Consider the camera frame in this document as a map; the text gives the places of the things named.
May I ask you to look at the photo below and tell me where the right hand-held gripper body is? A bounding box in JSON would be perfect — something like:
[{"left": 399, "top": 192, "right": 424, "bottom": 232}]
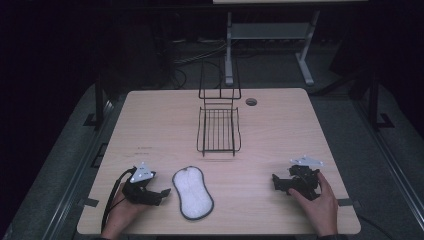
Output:
[{"left": 287, "top": 154, "right": 325, "bottom": 202}]

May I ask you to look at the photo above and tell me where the black wire rack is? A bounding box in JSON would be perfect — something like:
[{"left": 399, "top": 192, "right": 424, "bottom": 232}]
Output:
[{"left": 196, "top": 57, "right": 243, "bottom": 158}]

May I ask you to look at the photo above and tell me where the person's right hand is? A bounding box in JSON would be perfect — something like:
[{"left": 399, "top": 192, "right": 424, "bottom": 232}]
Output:
[{"left": 287, "top": 171, "right": 340, "bottom": 237}]

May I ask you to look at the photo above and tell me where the bundle of floor cables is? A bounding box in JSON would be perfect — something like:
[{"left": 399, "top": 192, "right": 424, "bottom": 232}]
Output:
[{"left": 171, "top": 38, "right": 228, "bottom": 68}]

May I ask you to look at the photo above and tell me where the black floor cable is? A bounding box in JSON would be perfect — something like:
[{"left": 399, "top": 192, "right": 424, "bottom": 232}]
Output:
[{"left": 357, "top": 214, "right": 399, "bottom": 240}]

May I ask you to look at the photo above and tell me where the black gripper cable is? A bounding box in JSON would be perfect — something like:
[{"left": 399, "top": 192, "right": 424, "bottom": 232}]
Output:
[{"left": 100, "top": 167, "right": 137, "bottom": 233}]

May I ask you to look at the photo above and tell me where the person's left hand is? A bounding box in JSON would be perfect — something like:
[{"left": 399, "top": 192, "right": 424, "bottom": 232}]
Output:
[{"left": 101, "top": 183, "right": 152, "bottom": 238}]

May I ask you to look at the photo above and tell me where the black post with foot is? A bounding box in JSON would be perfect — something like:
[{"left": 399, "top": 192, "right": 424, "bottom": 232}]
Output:
[
  {"left": 83, "top": 78, "right": 108, "bottom": 128},
  {"left": 366, "top": 71, "right": 396, "bottom": 130}
]

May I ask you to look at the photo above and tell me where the grey metal stand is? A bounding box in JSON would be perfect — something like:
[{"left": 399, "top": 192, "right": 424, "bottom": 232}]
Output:
[{"left": 224, "top": 9, "right": 322, "bottom": 87}]

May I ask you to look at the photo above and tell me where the white cleaning pad dark edge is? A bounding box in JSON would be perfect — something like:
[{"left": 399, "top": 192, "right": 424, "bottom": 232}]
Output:
[{"left": 171, "top": 165, "right": 215, "bottom": 222}]

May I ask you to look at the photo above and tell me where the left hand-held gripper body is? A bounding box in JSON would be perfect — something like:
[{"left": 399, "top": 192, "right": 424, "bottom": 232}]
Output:
[{"left": 121, "top": 161, "right": 162, "bottom": 206}]

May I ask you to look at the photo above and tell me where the grey tape strip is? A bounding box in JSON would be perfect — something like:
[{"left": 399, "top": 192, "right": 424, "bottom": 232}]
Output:
[
  {"left": 336, "top": 197, "right": 360, "bottom": 208},
  {"left": 77, "top": 197, "right": 100, "bottom": 208}
]

